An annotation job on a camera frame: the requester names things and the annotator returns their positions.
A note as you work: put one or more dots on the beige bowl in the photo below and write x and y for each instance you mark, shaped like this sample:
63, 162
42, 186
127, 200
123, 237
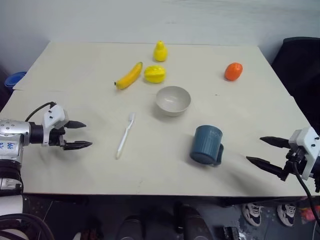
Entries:
173, 100

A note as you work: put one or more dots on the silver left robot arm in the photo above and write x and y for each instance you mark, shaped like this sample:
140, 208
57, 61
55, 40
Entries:
11, 140

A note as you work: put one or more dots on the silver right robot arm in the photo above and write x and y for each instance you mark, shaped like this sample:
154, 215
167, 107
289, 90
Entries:
316, 172

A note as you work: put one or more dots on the white black sneaker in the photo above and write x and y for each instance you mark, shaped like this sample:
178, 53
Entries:
287, 213
252, 212

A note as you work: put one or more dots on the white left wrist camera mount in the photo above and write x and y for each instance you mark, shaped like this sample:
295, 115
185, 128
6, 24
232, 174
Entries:
53, 115

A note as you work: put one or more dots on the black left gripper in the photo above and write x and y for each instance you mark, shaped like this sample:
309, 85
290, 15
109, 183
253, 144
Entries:
57, 136

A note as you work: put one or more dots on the blue ribbed mug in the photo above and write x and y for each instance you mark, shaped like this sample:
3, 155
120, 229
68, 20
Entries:
207, 145

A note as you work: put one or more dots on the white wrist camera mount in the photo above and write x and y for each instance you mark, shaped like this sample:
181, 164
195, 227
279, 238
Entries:
53, 115
306, 147

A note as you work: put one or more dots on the yellow toy starfruit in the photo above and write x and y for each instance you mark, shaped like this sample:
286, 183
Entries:
155, 74

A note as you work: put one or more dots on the blue plastic basin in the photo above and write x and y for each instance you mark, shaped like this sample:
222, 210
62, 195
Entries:
13, 79

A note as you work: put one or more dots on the yellow toy pear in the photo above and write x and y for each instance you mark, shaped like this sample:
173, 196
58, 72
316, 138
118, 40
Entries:
160, 51

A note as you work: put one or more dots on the white toothbrush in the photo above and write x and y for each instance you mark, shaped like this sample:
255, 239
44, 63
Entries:
125, 135

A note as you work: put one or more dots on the orange toy fruit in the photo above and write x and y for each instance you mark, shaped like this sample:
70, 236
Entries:
233, 71

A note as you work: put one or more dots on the black chair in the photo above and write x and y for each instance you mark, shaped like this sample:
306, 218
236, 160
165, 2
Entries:
300, 75

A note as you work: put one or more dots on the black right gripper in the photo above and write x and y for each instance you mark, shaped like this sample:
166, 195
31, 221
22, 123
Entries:
293, 162

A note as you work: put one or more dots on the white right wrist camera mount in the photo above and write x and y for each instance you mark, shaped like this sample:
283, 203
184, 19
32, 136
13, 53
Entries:
306, 147

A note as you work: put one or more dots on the yellow toy banana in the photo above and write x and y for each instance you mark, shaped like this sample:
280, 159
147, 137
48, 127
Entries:
128, 76

